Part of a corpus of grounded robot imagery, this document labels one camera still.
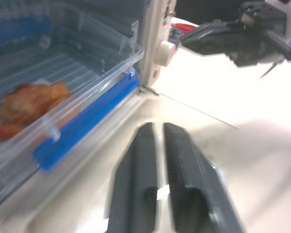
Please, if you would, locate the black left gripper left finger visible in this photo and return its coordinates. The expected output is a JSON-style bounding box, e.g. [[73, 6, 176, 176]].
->
[[106, 122, 161, 233]]

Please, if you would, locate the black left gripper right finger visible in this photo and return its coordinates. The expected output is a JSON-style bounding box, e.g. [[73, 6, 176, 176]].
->
[[162, 122, 245, 233]]

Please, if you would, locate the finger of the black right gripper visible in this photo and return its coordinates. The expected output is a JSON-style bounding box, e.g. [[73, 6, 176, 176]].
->
[[266, 30, 291, 61], [180, 20, 285, 68]]

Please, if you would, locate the clear plastic food container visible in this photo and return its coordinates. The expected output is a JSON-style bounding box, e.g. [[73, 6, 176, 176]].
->
[[0, 0, 145, 202]]

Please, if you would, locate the cream toaster oven knob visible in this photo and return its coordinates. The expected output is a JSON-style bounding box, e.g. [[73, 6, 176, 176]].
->
[[154, 39, 176, 67]]

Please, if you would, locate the blue container lid clip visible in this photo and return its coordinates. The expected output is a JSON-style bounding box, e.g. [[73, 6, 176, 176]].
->
[[32, 72, 139, 172], [0, 13, 52, 48]]

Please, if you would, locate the red object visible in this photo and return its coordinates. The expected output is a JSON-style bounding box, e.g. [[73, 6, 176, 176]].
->
[[171, 23, 200, 33]]

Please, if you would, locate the fried chicken piece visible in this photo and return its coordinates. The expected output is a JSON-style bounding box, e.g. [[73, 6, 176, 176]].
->
[[0, 81, 75, 142]]

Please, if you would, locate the thin black cable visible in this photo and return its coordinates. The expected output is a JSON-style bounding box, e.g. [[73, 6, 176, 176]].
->
[[259, 61, 276, 80]]

